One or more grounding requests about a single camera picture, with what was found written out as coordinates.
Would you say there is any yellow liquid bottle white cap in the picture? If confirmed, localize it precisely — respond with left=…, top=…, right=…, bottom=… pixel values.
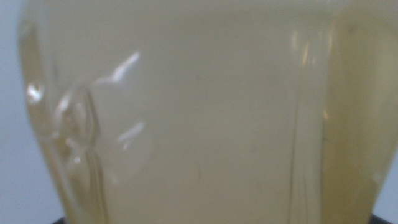
left=17, top=0, right=398, bottom=224

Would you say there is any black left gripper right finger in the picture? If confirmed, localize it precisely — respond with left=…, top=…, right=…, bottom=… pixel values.
left=371, top=213, right=398, bottom=224

